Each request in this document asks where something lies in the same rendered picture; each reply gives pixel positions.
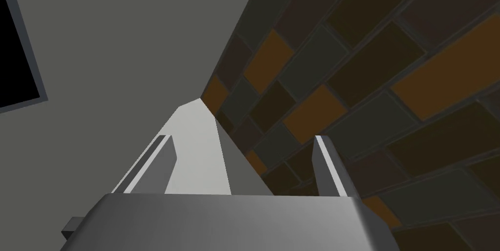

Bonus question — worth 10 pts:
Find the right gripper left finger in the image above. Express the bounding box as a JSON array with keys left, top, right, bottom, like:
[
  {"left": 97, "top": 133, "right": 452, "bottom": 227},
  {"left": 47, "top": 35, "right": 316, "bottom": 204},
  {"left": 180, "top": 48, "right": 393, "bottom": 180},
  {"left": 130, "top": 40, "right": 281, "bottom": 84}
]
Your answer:
[{"left": 111, "top": 134, "right": 178, "bottom": 195}]

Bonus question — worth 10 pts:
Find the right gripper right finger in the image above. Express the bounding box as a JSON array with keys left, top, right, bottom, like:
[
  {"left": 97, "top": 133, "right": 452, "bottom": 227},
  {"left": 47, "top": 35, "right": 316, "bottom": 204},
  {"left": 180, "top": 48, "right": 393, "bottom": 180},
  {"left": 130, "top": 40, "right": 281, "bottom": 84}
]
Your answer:
[{"left": 312, "top": 135, "right": 349, "bottom": 197}]

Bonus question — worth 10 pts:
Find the dark window with grey frame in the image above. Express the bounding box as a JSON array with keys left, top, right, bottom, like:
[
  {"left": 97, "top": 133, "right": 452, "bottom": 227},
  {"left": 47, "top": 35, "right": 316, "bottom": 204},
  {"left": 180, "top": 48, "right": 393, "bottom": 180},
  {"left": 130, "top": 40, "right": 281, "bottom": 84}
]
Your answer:
[{"left": 0, "top": 0, "right": 49, "bottom": 114}]

